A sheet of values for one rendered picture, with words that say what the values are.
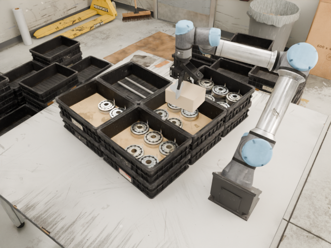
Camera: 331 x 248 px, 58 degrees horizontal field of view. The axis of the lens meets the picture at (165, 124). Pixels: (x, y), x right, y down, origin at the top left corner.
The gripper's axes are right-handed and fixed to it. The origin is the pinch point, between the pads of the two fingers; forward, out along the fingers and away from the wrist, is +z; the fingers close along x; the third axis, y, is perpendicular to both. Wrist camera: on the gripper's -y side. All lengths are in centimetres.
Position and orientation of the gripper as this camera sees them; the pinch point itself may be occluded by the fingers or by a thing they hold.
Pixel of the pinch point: (185, 92)
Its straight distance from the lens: 150.9
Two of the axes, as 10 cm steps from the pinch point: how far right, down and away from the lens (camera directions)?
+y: -8.2, -3.7, 4.3
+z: 0.1, 7.5, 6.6
